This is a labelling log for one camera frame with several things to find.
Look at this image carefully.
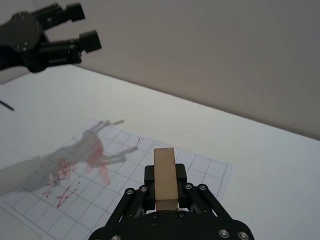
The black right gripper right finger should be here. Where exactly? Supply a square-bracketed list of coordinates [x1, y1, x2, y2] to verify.
[174, 163, 235, 221]

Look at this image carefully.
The thin dark cable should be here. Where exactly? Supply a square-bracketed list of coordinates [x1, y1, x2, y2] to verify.
[0, 99, 15, 112]

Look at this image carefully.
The tan wooden block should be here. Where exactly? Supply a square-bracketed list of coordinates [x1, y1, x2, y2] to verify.
[153, 147, 179, 211]

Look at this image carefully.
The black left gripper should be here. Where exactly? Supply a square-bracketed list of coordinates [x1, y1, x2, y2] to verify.
[0, 2, 103, 74]

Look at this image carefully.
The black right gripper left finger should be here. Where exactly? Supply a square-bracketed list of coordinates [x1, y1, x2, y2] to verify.
[106, 164, 157, 224]

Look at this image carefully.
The white table cloth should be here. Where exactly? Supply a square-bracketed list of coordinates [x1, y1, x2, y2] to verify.
[0, 62, 320, 240]

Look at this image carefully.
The grid paper with red marks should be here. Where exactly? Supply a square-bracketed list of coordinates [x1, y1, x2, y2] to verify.
[0, 118, 234, 236]

